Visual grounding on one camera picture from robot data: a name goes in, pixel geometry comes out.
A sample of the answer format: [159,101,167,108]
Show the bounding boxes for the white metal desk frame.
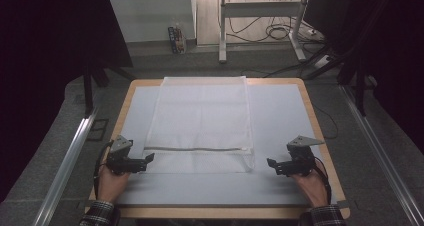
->
[217,0,313,65]

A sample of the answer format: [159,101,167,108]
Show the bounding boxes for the right hand-held gripper black cable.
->
[312,155,333,204]

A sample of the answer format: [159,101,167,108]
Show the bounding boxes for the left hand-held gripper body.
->
[105,134,148,177]

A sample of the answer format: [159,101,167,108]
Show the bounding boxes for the black metal stand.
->
[301,40,368,118]
[81,61,136,119]

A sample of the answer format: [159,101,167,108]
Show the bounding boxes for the dark curtain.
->
[303,0,424,154]
[0,0,135,202]

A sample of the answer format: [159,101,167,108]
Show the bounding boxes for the aluminium floor rail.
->
[339,84,424,226]
[31,108,100,226]

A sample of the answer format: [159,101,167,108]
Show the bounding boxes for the white power strip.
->
[313,53,335,70]

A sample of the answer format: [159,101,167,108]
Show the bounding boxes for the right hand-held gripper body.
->
[281,134,326,178]

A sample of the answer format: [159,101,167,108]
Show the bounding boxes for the white mesh zipper bag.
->
[143,75,257,175]

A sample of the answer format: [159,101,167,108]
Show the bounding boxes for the person's left hand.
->
[97,164,132,204]

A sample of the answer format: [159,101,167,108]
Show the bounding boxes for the colourful packet with bottle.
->
[167,18,188,55]

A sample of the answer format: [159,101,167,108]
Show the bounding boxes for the hand-held gripper black cable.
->
[312,155,333,204]
[92,140,115,200]

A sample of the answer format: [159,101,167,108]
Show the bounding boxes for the left hand-held gripper black cable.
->
[92,140,115,200]

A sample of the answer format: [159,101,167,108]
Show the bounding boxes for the thin black floor cable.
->
[312,103,340,141]

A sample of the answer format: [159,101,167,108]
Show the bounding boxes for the person's right hand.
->
[289,160,330,208]

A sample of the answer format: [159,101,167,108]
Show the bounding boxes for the tangle of black floor cables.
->
[225,0,323,44]

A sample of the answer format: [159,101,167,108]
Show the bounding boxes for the white table mat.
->
[114,83,335,207]

